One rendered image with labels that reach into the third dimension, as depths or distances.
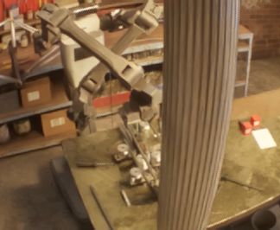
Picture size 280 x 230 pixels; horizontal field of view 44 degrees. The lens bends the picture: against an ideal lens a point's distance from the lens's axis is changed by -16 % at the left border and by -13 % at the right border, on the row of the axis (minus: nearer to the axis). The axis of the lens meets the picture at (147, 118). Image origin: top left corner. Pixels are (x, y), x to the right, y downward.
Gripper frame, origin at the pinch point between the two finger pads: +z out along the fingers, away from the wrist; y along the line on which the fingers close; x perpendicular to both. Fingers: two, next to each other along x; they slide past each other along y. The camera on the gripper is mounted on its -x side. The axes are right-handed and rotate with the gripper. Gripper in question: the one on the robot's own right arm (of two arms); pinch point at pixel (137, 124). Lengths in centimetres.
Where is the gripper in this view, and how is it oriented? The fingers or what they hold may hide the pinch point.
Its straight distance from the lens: 157.7
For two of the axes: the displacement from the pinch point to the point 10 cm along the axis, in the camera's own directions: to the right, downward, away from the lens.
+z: -0.1, 7.9, 6.2
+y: 9.4, -2.0, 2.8
